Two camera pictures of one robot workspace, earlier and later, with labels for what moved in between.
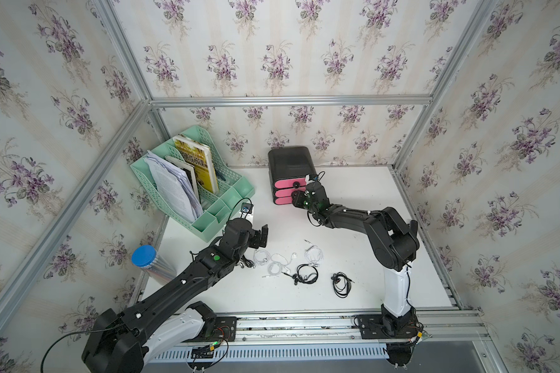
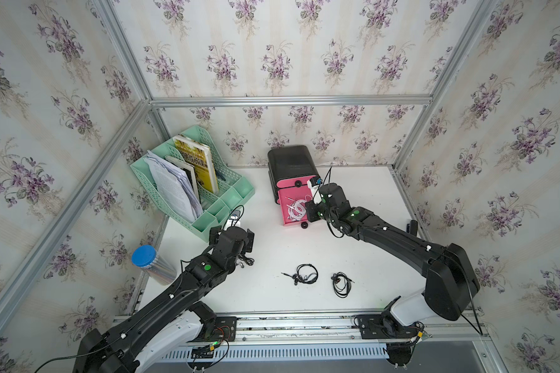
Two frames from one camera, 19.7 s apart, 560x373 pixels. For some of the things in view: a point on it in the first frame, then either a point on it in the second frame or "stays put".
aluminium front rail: x=442 y=326 stays put
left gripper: x=255 y=235 → x=247 y=243
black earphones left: x=247 y=263 stays put
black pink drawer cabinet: x=288 y=168 stays put
